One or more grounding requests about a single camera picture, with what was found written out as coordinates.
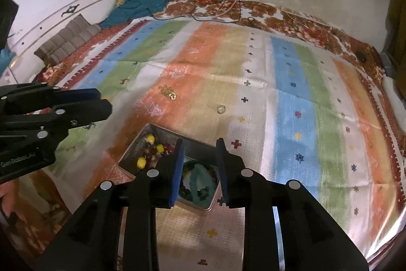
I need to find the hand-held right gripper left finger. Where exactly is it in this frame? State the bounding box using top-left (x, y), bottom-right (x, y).
top-left (35, 139), bottom-right (185, 271)

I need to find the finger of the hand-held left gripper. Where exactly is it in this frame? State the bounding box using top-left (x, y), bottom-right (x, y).
top-left (54, 88), bottom-right (102, 107)
top-left (55, 99), bottom-right (113, 129)

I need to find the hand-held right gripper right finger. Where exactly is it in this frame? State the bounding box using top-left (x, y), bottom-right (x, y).
top-left (216, 137), bottom-right (370, 271)

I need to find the green jade bangle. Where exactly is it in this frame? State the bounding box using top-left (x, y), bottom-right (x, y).
top-left (181, 159), bottom-right (220, 199)

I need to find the red and yellow bead bracelet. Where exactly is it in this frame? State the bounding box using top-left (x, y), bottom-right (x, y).
top-left (136, 133), bottom-right (174, 170)

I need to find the rectangular metal tin box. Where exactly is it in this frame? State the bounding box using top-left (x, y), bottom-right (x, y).
top-left (118, 123), bottom-right (221, 212)

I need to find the person's left hand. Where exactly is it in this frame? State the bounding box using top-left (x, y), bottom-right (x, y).
top-left (0, 187), bottom-right (22, 227)

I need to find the grey striped cushion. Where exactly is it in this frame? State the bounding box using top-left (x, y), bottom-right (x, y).
top-left (34, 14), bottom-right (102, 67)

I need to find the small teal cloth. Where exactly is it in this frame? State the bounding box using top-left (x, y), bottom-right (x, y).
top-left (0, 47), bottom-right (15, 76)

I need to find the white bed headboard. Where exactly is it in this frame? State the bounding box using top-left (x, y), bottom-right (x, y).
top-left (6, 0), bottom-right (116, 84)

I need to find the colourful striped mat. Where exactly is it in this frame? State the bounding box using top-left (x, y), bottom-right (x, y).
top-left (52, 19), bottom-right (406, 262)

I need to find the white pillow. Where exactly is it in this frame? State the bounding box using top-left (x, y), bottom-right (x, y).
top-left (382, 76), bottom-right (406, 107)

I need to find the yellow curtain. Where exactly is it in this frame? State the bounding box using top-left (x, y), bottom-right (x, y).
top-left (385, 0), bottom-right (406, 78)

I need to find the black cable on bed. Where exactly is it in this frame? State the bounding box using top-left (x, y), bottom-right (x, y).
top-left (151, 1), bottom-right (242, 24)

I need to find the white cable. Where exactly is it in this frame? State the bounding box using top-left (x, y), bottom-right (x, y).
top-left (203, 0), bottom-right (239, 19)

